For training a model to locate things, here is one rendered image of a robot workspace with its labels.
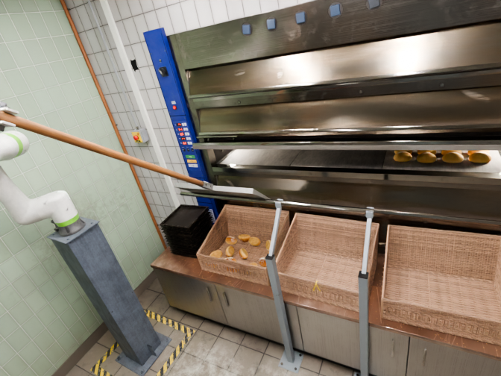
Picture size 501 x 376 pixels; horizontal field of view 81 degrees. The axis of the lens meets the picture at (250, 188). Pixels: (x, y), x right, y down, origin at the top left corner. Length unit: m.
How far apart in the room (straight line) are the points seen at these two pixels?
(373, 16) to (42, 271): 2.56
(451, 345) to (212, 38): 2.03
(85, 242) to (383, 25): 1.95
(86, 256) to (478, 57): 2.22
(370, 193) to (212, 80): 1.21
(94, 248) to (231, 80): 1.32
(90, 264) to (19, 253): 0.59
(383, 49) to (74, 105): 2.11
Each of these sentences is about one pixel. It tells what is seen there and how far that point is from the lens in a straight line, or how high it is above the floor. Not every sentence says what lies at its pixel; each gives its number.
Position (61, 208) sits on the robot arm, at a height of 1.37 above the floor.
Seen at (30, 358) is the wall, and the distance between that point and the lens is 2.83.
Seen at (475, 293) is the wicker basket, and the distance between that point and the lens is 2.07.
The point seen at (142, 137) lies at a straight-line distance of 2.53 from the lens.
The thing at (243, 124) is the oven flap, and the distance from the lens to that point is 1.98.
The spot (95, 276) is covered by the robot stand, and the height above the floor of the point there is 0.90.
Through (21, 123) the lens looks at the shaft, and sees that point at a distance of 1.09.
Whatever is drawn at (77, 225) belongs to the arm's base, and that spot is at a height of 1.23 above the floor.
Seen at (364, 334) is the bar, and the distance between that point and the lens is 1.83.
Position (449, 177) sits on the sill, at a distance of 1.86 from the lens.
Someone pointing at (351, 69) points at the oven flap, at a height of 1.77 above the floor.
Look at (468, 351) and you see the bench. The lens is 1.86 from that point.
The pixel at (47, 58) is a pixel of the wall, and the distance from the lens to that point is 2.62.
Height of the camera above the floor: 2.04
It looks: 28 degrees down
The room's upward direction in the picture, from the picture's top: 12 degrees counter-clockwise
